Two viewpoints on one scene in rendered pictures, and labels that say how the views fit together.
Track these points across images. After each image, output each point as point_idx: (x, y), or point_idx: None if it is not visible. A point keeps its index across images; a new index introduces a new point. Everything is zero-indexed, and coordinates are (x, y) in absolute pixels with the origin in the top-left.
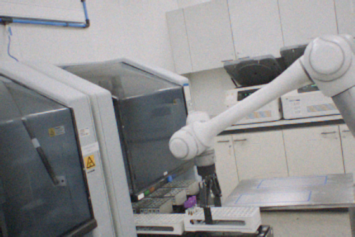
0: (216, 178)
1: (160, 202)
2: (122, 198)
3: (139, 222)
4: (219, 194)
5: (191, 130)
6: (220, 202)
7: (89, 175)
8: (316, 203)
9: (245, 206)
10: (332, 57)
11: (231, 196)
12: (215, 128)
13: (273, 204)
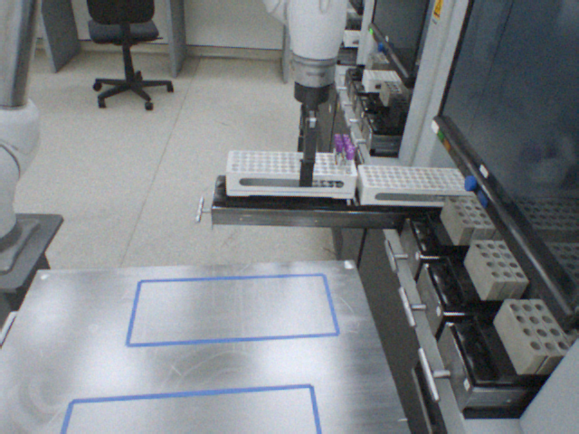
0: (306, 126)
1: (471, 212)
2: (436, 101)
3: (434, 168)
4: (303, 156)
5: None
6: (300, 167)
7: (431, 25)
8: (121, 269)
9: (290, 262)
10: None
11: (365, 323)
12: None
13: (223, 268)
